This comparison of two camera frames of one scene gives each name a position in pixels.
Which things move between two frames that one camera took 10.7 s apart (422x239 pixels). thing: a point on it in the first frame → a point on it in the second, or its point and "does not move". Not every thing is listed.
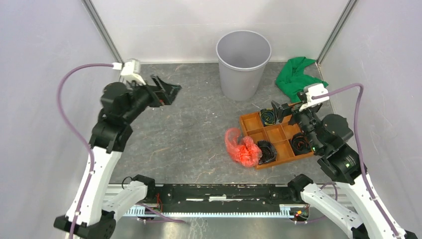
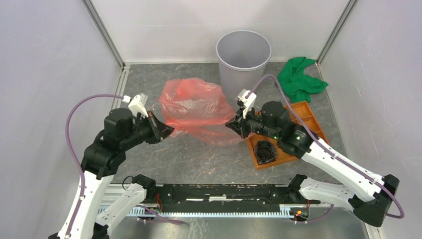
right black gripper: (277, 109) → (239, 126)
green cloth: (292, 79) does not move
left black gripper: (165, 93) → (162, 131)
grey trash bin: (243, 55) does not move
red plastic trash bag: (244, 150) → (198, 110)
